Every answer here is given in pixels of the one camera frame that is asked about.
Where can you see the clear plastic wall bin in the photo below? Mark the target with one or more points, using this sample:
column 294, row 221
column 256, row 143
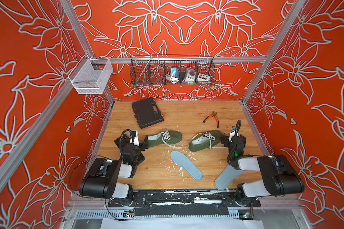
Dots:
column 87, row 80

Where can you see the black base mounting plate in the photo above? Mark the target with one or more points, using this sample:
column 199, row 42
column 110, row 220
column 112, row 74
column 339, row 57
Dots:
column 184, row 203

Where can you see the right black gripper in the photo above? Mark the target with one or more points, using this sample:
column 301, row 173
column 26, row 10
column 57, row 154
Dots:
column 227, row 140

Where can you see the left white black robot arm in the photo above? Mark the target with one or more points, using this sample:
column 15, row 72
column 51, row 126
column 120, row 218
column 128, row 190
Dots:
column 101, row 180

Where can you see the black wire wall basket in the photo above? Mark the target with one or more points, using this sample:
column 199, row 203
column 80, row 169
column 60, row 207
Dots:
column 161, row 69

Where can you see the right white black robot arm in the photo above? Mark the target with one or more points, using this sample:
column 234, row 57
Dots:
column 278, row 177

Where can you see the white round socket adapter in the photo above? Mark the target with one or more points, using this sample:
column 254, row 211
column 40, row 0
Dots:
column 190, row 75

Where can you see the blue white box in basket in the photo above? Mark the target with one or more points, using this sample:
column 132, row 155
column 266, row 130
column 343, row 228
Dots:
column 175, row 73

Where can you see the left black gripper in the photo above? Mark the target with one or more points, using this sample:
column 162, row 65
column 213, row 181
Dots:
column 143, row 146

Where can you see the white dotted cube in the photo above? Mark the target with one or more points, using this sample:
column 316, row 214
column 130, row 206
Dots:
column 203, row 78

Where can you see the black plastic tool case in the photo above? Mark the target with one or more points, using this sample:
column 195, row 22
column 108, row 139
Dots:
column 147, row 113

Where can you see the green canvas shoe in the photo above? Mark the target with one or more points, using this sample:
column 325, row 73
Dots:
column 166, row 137
column 205, row 140

